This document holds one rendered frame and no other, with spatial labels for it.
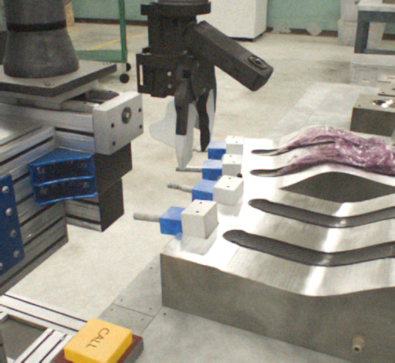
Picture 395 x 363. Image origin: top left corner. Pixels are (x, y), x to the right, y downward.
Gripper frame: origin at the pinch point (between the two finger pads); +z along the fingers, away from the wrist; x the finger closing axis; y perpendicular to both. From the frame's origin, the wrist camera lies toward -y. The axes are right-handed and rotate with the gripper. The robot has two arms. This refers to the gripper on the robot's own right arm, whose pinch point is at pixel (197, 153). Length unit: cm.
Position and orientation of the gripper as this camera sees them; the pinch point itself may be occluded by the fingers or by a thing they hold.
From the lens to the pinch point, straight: 70.2
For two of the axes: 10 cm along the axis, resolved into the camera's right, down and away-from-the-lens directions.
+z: 0.0, 9.1, 4.1
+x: -4.1, 3.7, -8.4
